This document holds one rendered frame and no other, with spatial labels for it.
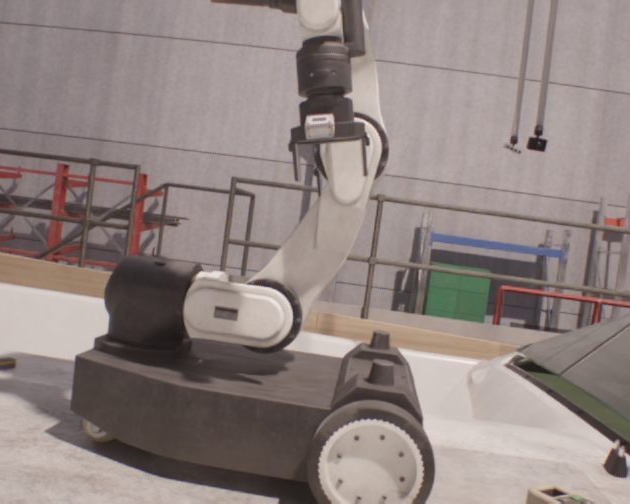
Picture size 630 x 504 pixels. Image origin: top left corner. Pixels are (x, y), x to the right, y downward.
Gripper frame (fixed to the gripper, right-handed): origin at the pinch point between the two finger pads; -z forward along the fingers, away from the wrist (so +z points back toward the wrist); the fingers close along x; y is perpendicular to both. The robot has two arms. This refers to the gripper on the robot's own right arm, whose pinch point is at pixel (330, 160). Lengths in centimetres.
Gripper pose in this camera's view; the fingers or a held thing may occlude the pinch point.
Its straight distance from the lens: 107.3
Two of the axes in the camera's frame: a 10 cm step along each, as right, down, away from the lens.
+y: 1.0, -0.3, 9.9
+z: -0.7, -10.0, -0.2
